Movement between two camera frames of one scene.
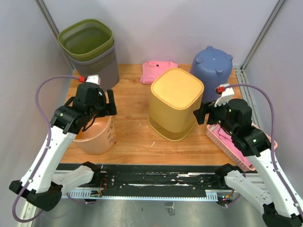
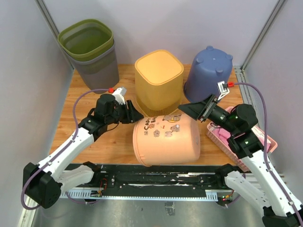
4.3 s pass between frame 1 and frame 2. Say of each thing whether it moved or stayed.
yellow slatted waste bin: moved
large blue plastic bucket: stayed
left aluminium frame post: stayed
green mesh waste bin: stayed
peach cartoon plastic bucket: moved
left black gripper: moved
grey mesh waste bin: stayed
